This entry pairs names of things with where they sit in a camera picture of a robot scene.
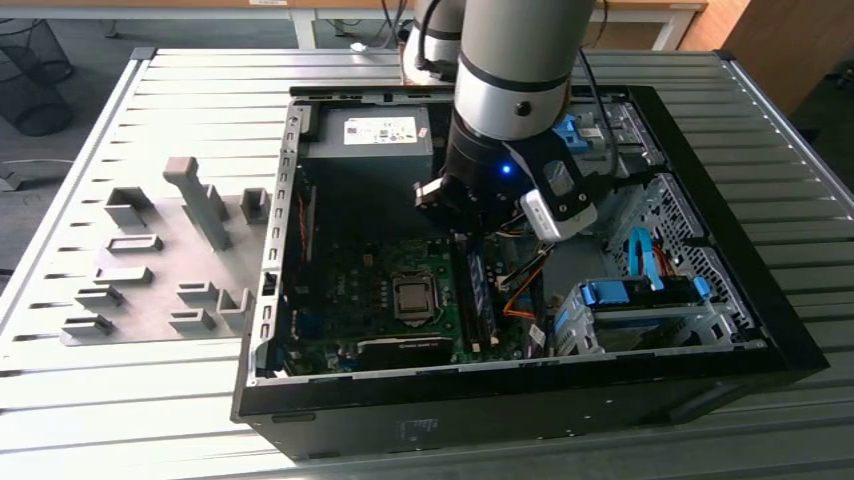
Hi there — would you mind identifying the silver perforated disk bay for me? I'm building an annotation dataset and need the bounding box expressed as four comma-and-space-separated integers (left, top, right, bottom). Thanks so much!
549, 279, 761, 356

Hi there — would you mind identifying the black cable with white plug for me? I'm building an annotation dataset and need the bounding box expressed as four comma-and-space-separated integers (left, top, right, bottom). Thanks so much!
349, 0, 405, 54

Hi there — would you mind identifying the orange wire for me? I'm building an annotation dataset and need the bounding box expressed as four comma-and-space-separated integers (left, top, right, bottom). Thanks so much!
500, 269, 543, 319

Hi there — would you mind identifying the silver drive cage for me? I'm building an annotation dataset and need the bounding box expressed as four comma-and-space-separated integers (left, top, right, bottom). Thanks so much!
552, 97, 659, 214

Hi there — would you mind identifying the silver white wrist camera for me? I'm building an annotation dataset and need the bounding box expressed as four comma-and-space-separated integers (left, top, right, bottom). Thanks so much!
517, 159, 599, 243

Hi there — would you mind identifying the black wire mesh bin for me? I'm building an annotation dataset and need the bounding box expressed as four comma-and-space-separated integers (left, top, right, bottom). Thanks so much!
0, 19, 75, 137

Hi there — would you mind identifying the grey power supply unit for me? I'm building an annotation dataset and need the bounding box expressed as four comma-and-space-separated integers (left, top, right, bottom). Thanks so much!
298, 105, 454, 236

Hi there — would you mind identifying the red black twisted wire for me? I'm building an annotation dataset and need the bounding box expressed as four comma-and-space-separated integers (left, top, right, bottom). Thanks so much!
296, 192, 314, 261

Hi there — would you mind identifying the blue disk carrier with disk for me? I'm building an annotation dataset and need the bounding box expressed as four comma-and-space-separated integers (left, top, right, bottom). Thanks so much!
577, 277, 709, 309

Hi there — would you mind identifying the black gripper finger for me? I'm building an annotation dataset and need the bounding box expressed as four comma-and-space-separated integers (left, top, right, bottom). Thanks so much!
412, 178, 454, 224

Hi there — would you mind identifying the brown wooden cabinet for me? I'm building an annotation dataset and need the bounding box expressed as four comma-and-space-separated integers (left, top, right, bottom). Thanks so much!
723, 0, 854, 117

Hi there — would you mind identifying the black graphics card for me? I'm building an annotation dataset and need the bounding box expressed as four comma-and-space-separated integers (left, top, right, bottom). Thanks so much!
352, 335, 454, 371

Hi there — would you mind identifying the grey parts rack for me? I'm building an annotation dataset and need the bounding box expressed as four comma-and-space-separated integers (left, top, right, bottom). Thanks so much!
57, 156, 274, 347

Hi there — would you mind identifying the black camera bracket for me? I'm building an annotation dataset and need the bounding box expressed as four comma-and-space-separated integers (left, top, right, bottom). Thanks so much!
502, 134, 595, 221

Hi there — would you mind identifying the black CPU socket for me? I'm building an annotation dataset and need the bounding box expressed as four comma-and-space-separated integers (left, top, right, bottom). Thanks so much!
386, 271, 441, 326

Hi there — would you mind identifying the black open PC case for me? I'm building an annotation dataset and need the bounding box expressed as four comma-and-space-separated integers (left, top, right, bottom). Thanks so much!
229, 84, 831, 461

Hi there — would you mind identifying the silver CPU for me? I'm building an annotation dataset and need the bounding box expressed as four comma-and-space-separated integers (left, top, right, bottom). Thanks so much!
392, 279, 433, 315

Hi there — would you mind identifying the RAM stick with blue chips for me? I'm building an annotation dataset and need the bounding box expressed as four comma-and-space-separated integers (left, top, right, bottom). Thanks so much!
464, 234, 494, 346

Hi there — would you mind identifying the green motherboard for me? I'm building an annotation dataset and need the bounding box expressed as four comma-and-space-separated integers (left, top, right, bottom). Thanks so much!
282, 232, 535, 374

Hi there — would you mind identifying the blue flat wire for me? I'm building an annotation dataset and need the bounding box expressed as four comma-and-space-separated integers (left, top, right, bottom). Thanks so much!
625, 227, 665, 291

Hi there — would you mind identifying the black camera cable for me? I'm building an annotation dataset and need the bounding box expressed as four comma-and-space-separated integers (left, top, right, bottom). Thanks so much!
576, 47, 625, 176

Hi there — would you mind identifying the red flat wire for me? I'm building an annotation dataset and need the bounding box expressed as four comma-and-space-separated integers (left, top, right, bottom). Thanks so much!
653, 243, 683, 279

